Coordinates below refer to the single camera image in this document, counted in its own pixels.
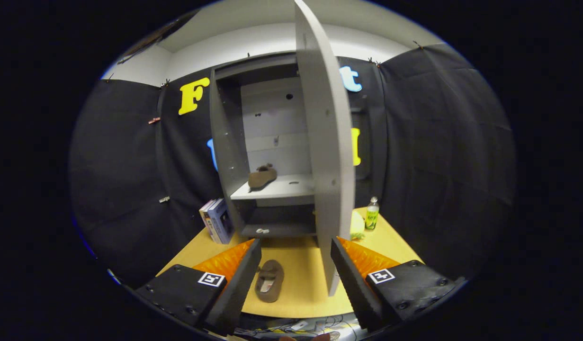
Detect yellow soft object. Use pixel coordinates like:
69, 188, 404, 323
350, 211, 366, 241

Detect blue and white books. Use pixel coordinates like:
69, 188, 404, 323
199, 198, 235, 245

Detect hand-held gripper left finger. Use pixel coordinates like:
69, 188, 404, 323
135, 238, 262, 336

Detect green label plastic bottle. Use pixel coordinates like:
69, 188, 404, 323
365, 197, 380, 232

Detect black backdrop cloth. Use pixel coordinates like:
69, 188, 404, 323
69, 43, 517, 285

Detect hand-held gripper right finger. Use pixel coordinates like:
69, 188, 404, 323
330, 237, 465, 332

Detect tangle of cables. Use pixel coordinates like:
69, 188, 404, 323
234, 318, 353, 341

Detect brown fuzzy shoe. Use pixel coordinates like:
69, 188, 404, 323
247, 163, 278, 190
254, 259, 285, 303

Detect grey shoe cabinet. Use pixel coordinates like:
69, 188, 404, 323
209, 52, 320, 238

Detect beige shoe cabinet door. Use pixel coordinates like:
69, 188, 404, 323
294, 0, 356, 296

